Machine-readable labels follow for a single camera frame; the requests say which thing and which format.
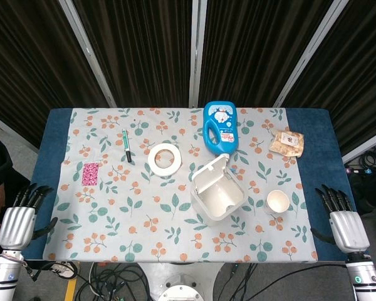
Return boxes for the black floor cables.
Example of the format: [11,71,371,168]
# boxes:
[28,261,348,301]

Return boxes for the brown snack packet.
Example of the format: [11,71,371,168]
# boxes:
[268,130,305,159]

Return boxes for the power strip with cables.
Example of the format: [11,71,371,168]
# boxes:
[343,144,376,189]

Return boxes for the dark curtain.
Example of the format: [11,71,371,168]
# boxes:
[0,0,376,156]

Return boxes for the floral tablecloth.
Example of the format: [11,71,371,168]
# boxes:
[42,107,319,263]

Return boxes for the white tape roll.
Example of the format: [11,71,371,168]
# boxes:
[147,142,183,177]

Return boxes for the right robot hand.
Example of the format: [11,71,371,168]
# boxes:
[310,184,370,254]

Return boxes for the grey metal frame post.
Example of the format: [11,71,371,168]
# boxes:
[57,0,117,108]
[188,0,207,108]
[273,0,350,108]

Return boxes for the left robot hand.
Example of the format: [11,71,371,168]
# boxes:
[0,182,59,251]

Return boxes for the blue table mat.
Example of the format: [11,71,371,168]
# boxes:
[21,107,361,262]

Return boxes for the pink patterned card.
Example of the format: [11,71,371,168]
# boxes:
[81,162,100,186]

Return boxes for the white paper cup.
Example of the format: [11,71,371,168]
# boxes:
[264,189,291,216]

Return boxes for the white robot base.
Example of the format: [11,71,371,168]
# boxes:
[137,261,225,301]

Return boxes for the black white sneaker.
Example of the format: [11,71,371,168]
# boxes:
[48,261,81,280]

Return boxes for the white plastic box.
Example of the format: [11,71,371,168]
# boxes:
[190,154,249,227]

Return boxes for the blue detergent bottle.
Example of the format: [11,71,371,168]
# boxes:
[202,100,239,157]

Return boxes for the green black marker pen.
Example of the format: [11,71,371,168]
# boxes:
[122,129,133,164]

